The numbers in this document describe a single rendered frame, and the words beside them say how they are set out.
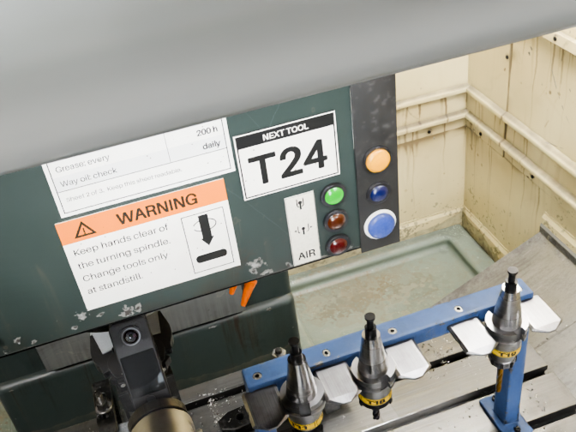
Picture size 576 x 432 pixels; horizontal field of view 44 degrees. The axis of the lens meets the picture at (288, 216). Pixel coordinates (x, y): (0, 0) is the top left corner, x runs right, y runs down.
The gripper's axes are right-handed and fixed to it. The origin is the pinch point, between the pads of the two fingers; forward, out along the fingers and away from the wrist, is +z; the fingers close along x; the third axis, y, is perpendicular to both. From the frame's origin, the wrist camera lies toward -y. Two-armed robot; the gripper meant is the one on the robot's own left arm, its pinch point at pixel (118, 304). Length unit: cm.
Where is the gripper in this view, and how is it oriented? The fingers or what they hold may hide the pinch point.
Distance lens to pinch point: 100.8
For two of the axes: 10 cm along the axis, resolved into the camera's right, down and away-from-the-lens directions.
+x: 9.2, -3.2, 2.5
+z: -3.9, -5.6, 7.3
